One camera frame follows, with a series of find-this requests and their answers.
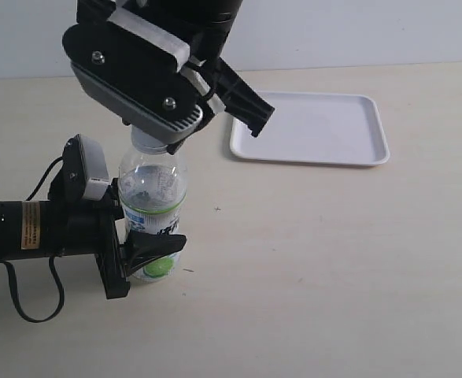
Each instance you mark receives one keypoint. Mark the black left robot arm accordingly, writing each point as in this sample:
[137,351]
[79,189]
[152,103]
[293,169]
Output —
[24,234]

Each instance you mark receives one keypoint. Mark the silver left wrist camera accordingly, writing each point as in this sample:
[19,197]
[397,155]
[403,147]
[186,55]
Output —
[84,170]

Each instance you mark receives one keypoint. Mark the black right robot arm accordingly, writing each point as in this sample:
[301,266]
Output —
[206,25]

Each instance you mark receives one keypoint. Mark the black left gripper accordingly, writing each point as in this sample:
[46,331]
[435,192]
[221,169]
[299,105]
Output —
[89,227]

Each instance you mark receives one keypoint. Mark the clear plastic drink bottle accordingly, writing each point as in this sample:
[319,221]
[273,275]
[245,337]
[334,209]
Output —
[152,186]

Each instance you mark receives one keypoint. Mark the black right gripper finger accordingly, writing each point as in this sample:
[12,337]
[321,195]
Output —
[173,148]

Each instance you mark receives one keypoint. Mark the white plastic tray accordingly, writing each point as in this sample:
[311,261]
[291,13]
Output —
[315,129]

